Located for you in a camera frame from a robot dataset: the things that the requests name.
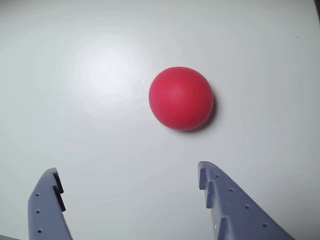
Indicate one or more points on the blue-grey gripper finger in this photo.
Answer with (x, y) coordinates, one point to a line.
(45, 205)
(232, 212)

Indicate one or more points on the red ball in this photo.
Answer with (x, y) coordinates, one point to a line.
(181, 98)

